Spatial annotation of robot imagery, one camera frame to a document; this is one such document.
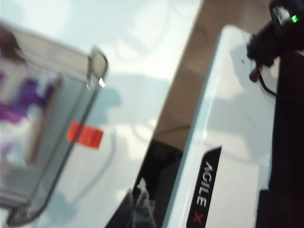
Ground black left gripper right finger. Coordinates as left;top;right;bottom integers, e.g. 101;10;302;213
137;177;158;228

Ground purple print napkin pack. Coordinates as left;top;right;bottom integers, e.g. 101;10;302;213
0;59;63;167

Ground smoky drawer with red handle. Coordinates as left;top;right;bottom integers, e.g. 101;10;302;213
0;21;109;227

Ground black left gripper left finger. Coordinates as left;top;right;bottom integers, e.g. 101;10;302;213
125;189;143;228

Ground white AgileX robot base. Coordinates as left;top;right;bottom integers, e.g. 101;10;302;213
161;24;281;228

